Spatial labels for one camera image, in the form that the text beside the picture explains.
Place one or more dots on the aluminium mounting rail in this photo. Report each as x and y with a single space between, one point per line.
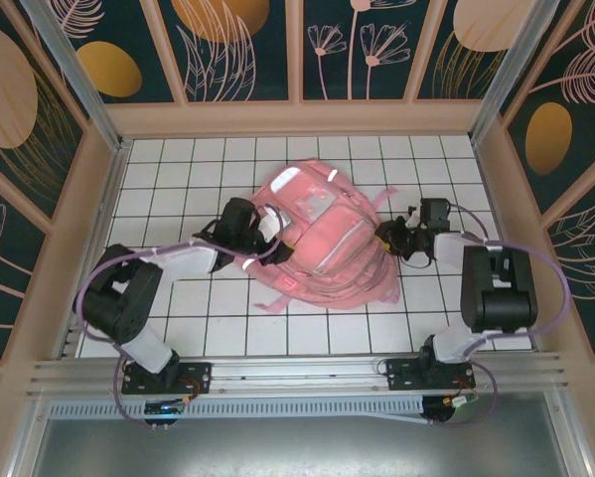
297 372

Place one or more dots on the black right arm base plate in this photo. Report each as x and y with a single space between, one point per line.
401 377

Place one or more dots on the aluminium side rail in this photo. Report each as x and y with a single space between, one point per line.
494 189
110 184

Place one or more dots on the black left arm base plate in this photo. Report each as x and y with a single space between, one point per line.
197 375

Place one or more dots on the green lit controller board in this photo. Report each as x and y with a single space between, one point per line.
165 408

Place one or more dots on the pink student backpack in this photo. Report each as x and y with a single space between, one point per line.
337 258

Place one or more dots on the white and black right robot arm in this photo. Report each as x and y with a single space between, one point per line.
456 246

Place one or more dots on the aluminium frame post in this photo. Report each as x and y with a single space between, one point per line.
78 84
505 69

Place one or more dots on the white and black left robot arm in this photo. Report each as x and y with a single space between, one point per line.
178 258

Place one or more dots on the grey metal sheet panel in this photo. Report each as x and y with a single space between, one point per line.
297 447

